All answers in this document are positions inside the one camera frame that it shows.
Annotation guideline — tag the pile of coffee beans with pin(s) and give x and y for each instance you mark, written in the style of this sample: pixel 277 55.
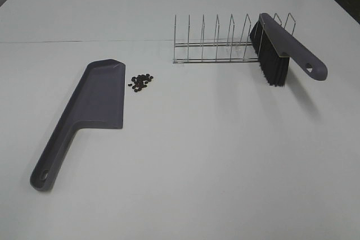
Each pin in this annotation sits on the pile of coffee beans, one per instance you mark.
pixel 139 82

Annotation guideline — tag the grey plastic dustpan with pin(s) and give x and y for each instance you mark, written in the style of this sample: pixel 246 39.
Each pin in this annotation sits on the grey plastic dustpan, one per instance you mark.
pixel 96 103

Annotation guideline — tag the grey hand brush black bristles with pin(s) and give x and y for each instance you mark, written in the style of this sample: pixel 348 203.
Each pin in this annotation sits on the grey hand brush black bristles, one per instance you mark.
pixel 275 46

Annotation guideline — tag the chrome wire dish rack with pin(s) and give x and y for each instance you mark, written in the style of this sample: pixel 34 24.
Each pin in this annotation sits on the chrome wire dish rack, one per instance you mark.
pixel 216 42

